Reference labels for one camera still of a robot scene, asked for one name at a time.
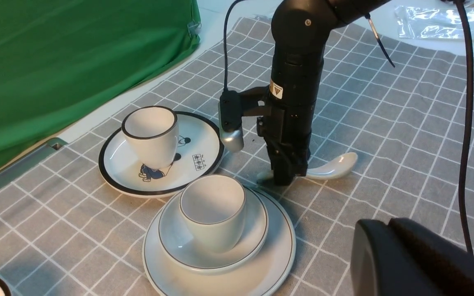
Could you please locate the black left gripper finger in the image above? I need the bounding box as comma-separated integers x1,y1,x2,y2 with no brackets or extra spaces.
351,218,474,296

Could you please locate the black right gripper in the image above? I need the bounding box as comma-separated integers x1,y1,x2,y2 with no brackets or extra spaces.
256,78,318,186

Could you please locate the metal binder clip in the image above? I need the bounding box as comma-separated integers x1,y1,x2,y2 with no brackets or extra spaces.
187,20,202,39

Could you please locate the pale green rimmed plate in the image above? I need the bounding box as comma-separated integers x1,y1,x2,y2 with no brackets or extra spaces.
142,188,297,296

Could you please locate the black rimmed white cup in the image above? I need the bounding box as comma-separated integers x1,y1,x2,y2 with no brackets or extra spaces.
121,106,179,170

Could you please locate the plain white ceramic spoon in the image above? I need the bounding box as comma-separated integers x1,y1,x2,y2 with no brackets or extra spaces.
256,152,358,183

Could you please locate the pale green rimmed bowl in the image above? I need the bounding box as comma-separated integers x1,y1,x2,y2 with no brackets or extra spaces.
158,189,269,275

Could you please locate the black camera cable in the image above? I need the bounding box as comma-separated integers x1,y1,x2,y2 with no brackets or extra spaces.
222,0,246,93

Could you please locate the pale green cup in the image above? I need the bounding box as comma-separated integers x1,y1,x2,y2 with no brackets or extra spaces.
179,174,247,253

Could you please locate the grey checked tablecloth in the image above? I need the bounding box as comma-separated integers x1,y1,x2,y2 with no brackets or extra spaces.
0,25,466,296

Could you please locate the green backdrop cloth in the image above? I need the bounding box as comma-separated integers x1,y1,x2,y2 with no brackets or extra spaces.
0,0,201,167

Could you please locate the clear plastic bag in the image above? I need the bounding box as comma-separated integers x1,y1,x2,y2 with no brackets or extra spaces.
394,6,474,39

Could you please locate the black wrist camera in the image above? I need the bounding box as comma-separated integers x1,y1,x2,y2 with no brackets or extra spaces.
219,86,271,152

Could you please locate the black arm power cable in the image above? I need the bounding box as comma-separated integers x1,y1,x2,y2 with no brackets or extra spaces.
453,0,474,255

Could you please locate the black rimmed illustrated plate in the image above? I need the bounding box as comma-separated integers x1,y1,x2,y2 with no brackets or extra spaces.
98,111,224,199

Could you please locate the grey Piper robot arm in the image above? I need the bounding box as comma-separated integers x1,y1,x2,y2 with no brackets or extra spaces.
258,0,474,296

